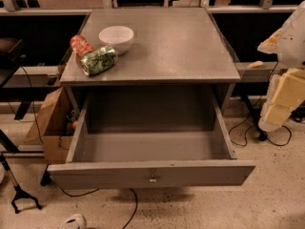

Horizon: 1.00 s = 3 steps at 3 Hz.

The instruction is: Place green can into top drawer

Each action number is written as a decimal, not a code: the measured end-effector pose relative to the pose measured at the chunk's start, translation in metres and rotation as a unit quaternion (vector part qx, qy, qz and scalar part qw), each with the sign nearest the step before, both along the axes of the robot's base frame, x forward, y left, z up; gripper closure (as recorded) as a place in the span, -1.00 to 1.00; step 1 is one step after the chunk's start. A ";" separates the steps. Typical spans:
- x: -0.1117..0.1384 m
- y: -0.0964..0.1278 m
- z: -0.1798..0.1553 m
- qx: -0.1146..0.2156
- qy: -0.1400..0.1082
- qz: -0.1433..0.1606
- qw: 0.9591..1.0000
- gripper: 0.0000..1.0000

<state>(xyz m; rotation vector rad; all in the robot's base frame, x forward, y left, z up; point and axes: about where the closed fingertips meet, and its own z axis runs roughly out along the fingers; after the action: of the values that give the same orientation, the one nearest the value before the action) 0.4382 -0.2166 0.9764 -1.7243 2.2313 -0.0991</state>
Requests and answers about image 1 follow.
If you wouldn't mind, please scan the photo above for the brown cardboard box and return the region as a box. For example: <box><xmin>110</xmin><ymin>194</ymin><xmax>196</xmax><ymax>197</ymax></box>
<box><xmin>24</xmin><ymin>87</ymin><xmax>72</xmax><ymax>164</ymax></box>

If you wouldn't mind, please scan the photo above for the black cable under drawer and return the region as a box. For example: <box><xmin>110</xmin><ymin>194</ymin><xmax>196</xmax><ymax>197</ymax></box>
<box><xmin>60</xmin><ymin>188</ymin><xmax>139</xmax><ymax>229</ymax></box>

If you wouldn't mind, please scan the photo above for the small metal drawer knob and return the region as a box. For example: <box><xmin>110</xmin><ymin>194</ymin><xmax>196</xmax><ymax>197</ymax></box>
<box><xmin>149</xmin><ymin>175</ymin><xmax>157</xmax><ymax>183</ymax></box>

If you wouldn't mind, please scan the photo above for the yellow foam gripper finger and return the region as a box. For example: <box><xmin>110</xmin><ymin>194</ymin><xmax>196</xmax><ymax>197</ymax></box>
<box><xmin>263</xmin><ymin>68</ymin><xmax>305</xmax><ymax>126</ymax></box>
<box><xmin>257</xmin><ymin>29</ymin><xmax>281</xmax><ymax>54</ymax></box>

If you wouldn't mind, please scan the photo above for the black stand leg right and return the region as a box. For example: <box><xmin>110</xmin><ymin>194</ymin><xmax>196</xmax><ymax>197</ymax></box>
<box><xmin>240</xmin><ymin>94</ymin><xmax>268</xmax><ymax>141</ymax></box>

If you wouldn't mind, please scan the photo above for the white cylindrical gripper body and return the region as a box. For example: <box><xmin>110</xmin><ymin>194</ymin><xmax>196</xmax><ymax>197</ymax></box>
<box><xmin>258</xmin><ymin>74</ymin><xmax>291</xmax><ymax>132</ymax></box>

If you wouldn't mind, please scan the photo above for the grey cabinet with flat top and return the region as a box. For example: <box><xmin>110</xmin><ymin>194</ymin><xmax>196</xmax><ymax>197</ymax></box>
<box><xmin>60</xmin><ymin>8</ymin><xmax>240</xmax><ymax>108</ymax></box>

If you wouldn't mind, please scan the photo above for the grey metal rail behind cabinet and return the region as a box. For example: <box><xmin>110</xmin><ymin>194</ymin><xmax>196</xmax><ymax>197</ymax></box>
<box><xmin>0</xmin><ymin>66</ymin><xmax>60</xmax><ymax>89</ymax></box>

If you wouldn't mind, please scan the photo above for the black cable right floor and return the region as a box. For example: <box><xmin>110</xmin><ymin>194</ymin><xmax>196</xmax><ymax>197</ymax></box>
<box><xmin>228</xmin><ymin>62</ymin><xmax>293</xmax><ymax>147</ymax></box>

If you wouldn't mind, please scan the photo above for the black grabber tool on floor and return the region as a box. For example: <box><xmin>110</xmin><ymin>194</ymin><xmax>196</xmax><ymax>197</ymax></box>
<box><xmin>0</xmin><ymin>152</ymin><xmax>42</xmax><ymax>214</ymax></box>

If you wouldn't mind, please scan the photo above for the red orange drink can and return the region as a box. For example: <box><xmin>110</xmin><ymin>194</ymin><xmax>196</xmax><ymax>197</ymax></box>
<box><xmin>70</xmin><ymin>35</ymin><xmax>94</xmax><ymax>59</ymax></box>

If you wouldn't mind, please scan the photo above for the grey open top drawer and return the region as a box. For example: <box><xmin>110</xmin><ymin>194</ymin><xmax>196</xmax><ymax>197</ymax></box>
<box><xmin>49</xmin><ymin>85</ymin><xmax>254</xmax><ymax>189</ymax></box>

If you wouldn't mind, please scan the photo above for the white ceramic bowl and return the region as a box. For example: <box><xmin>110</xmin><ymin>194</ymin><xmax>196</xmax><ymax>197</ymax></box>
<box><xmin>99</xmin><ymin>26</ymin><xmax>134</xmax><ymax>54</ymax></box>

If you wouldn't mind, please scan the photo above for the white object on floor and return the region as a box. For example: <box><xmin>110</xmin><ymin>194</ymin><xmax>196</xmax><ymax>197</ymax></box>
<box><xmin>59</xmin><ymin>214</ymin><xmax>87</xmax><ymax>229</ymax></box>

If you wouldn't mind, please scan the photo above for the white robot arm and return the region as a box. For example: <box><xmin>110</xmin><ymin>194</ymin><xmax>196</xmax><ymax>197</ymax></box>
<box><xmin>257</xmin><ymin>1</ymin><xmax>305</xmax><ymax>132</ymax></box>

